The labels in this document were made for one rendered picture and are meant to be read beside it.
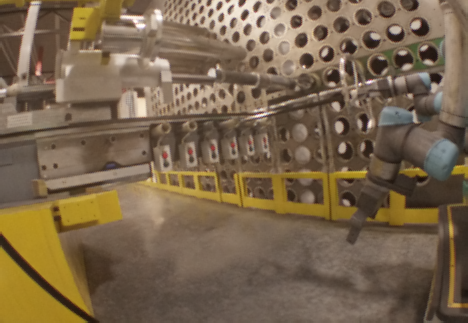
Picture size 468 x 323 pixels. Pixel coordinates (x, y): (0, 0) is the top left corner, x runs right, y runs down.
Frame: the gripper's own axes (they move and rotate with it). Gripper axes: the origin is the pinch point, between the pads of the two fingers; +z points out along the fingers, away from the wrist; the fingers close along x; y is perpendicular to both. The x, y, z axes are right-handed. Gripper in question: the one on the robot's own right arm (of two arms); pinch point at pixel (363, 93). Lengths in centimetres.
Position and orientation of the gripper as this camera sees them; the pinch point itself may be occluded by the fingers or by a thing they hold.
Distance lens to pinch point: 103.8
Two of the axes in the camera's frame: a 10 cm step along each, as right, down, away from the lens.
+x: 7.7, 0.8, 6.4
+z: -6.4, 0.8, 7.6
